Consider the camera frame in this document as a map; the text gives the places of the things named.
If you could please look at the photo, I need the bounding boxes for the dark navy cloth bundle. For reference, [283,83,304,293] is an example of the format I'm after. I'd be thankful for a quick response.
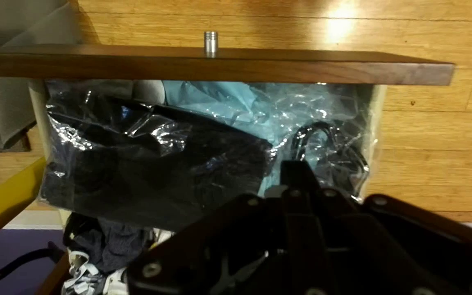
[61,211,165,295]

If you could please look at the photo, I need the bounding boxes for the thin black floor cable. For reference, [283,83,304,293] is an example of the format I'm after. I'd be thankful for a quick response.
[0,245,66,295]

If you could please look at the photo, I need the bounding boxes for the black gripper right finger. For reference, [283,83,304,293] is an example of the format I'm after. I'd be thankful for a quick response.
[301,160,472,295]

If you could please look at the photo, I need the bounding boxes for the brown wooden drawer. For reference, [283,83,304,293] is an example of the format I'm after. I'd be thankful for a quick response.
[0,30,458,230]

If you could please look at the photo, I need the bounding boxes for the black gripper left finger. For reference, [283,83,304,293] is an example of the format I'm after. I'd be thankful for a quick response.
[127,160,307,295]

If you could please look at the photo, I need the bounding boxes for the teal item in plastic bag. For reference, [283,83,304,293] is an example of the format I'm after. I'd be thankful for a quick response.
[161,80,382,199]

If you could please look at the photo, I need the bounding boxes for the black clothing in plastic bag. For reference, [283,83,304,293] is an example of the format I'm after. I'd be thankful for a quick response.
[42,80,279,230]

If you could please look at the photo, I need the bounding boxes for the white cord bundle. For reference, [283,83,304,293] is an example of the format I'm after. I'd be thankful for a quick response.
[63,248,132,295]

